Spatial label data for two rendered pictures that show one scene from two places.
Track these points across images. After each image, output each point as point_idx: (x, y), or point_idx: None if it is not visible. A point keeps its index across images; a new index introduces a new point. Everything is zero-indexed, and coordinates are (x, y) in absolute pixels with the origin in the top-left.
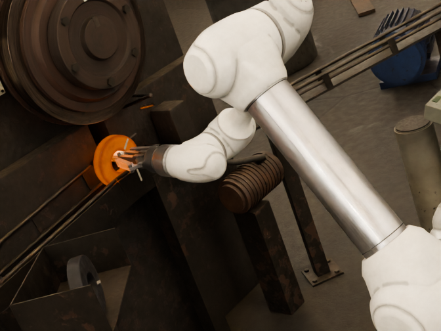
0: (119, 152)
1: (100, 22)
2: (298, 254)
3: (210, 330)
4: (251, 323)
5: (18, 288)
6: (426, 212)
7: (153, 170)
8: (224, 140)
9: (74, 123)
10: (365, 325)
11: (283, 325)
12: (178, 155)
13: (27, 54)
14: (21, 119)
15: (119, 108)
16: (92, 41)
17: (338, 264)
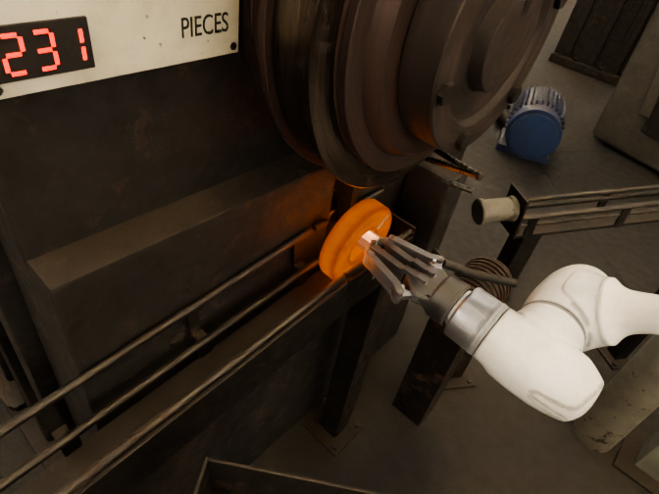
0: (375, 241)
1: (531, 7)
2: (423, 326)
3: (330, 420)
4: (370, 414)
5: (119, 480)
6: (629, 406)
7: (436, 320)
8: (588, 338)
9: (348, 182)
10: (505, 493)
11: (407, 438)
12: (527, 354)
13: (363, 0)
14: (239, 115)
15: (411, 167)
16: (498, 45)
17: (468, 369)
